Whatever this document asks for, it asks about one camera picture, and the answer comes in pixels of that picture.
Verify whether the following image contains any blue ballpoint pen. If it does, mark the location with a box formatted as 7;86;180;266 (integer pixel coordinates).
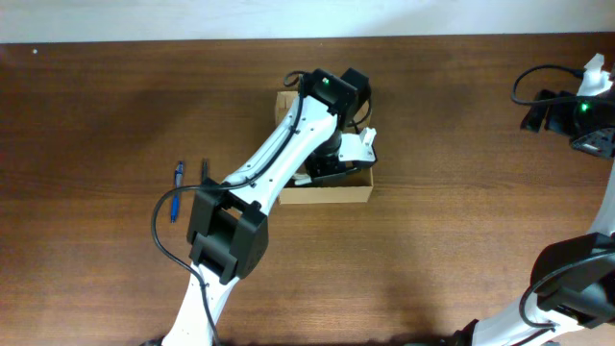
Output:
170;160;185;224

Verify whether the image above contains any black pen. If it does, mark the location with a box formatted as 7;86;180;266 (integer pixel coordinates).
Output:
200;159;209;185

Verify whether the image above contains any beige masking tape roll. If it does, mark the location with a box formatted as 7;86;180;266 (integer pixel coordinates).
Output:
292;173;312;186

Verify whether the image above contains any brown cardboard box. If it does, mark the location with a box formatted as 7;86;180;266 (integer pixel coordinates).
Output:
275;91;374;205

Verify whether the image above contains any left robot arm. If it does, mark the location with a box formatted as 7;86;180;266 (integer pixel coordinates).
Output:
151;68;377;345

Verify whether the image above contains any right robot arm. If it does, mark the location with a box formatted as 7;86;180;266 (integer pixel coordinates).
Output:
447;87;614;346

